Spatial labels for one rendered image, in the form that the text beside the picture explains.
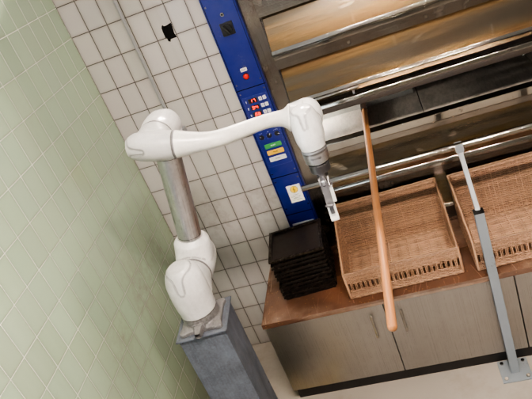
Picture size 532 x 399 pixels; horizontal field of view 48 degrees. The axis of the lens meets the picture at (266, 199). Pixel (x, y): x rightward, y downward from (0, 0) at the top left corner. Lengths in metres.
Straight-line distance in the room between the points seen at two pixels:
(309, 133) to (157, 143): 0.53
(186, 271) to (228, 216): 1.04
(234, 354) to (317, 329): 0.66
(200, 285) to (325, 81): 1.19
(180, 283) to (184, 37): 1.22
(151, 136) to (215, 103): 0.96
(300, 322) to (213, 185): 0.87
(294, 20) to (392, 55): 0.48
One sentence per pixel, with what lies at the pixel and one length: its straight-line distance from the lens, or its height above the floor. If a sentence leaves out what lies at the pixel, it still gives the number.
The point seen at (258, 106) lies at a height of 1.50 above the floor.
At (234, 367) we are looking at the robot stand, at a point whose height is 0.80.
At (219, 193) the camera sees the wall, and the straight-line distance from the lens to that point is 3.27.
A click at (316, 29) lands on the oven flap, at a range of 2.88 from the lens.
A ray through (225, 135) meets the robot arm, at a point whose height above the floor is 1.72.
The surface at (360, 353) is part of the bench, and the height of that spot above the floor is 0.27.
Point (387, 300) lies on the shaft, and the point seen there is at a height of 1.20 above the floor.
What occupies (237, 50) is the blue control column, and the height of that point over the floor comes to 1.79.
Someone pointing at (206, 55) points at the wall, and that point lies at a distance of 2.98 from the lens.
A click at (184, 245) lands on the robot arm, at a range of 2.49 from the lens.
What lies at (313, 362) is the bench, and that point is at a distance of 3.20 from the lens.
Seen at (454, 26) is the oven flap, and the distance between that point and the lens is 2.96.
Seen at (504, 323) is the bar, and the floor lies 0.33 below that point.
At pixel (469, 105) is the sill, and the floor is 1.17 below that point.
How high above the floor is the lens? 2.40
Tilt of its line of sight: 26 degrees down
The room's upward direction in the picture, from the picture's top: 23 degrees counter-clockwise
